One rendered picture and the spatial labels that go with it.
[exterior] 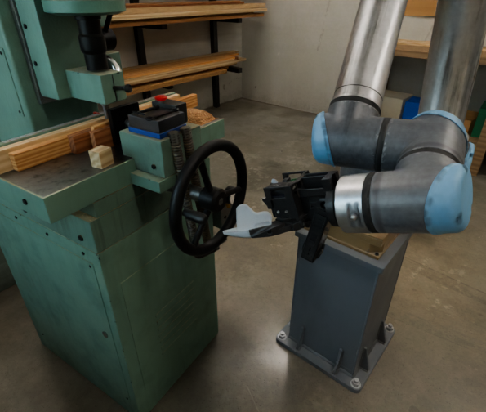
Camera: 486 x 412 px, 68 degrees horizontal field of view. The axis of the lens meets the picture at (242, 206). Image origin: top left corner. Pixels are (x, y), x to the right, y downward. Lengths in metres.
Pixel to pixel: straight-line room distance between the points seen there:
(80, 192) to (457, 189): 0.68
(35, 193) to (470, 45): 0.97
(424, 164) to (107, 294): 0.78
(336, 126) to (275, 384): 1.07
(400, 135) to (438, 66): 0.42
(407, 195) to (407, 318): 1.34
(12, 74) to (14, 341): 1.12
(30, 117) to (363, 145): 0.87
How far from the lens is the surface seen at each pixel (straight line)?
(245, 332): 1.62
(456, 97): 1.03
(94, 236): 0.89
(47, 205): 0.80
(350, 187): 0.54
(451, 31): 0.99
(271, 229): 0.60
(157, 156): 0.84
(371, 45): 0.71
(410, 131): 0.61
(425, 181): 0.52
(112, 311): 1.04
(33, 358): 1.74
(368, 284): 1.20
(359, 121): 0.63
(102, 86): 0.97
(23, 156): 0.93
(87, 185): 0.84
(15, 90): 1.14
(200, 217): 0.74
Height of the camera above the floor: 1.24
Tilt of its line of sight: 31 degrees down
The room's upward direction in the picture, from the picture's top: straight up
